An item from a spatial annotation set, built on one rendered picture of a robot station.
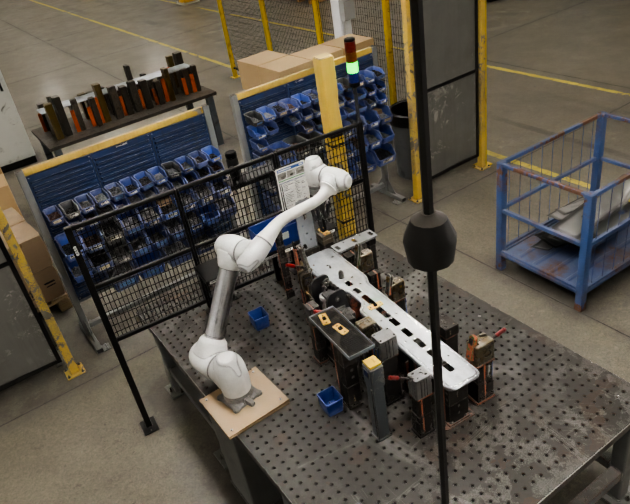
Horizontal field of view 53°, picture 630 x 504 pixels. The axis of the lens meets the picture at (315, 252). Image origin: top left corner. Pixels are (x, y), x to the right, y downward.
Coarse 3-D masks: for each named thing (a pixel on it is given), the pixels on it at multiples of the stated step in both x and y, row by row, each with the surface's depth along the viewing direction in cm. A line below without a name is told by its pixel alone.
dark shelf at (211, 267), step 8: (328, 224) 403; (288, 248) 387; (272, 256) 383; (200, 264) 385; (208, 264) 384; (216, 264) 383; (200, 272) 378; (208, 272) 376; (216, 272) 375; (208, 280) 369; (216, 280) 370
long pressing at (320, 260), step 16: (320, 256) 379; (336, 256) 376; (320, 272) 364; (336, 272) 362; (352, 272) 360; (352, 288) 347; (368, 288) 345; (368, 304) 333; (384, 304) 331; (384, 320) 320; (400, 320) 318; (400, 336) 308; (416, 336) 306; (416, 352) 297; (448, 352) 294; (432, 368) 286; (464, 368) 284; (448, 384) 277; (464, 384) 276
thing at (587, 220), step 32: (576, 128) 493; (512, 160) 465; (608, 160) 518; (576, 192) 410; (608, 192) 483; (544, 224) 519; (576, 224) 457; (608, 224) 429; (512, 256) 488; (544, 256) 485; (576, 256) 479; (608, 256) 475; (576, 288) 445
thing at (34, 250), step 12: (12, 216) 553; (12, 228) 533; (24, 228) 530; (24, 240) 511; (36, 240) 515; (24, 252) 511; (36, 252) 518; (48, 252) 525; (36, 264) 521; (48, 264) 528; (36, 276) 525; (48, 276) 532; (48, 288) 535; (60, 288) 543; (48, 300) 539; (60, 300) 545
